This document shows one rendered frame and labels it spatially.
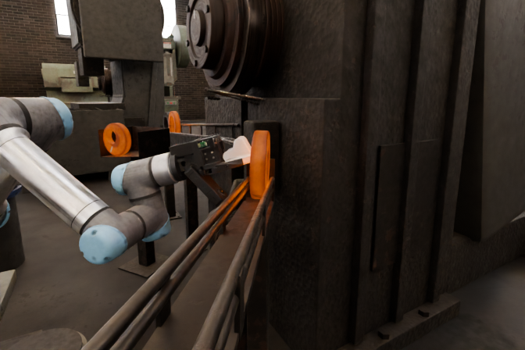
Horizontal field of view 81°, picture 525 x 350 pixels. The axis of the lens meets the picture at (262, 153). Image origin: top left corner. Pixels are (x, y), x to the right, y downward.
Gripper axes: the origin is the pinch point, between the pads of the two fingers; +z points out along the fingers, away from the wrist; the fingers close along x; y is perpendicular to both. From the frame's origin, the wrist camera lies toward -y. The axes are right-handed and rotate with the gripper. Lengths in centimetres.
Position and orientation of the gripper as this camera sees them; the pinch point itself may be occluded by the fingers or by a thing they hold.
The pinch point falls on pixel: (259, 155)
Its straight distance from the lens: 71.0
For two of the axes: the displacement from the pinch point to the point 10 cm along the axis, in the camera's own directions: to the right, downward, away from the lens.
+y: -2.5, -9.6, -1.6
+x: 1.0, -1.9, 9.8
